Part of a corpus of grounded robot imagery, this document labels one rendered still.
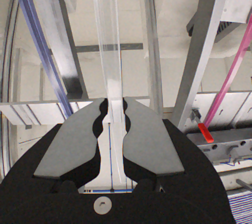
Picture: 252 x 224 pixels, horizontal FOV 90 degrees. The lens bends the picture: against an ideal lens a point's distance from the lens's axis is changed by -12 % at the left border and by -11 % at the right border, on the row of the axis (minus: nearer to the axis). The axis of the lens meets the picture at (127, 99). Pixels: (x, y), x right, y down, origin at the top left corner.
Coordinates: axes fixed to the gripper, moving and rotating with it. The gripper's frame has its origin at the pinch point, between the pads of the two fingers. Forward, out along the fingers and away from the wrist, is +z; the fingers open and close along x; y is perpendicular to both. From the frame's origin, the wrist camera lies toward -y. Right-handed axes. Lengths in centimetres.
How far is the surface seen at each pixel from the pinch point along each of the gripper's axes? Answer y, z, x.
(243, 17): -8.3, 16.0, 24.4
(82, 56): 33, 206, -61
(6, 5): -23, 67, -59
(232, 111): 17.6, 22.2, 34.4
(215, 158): 38, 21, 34
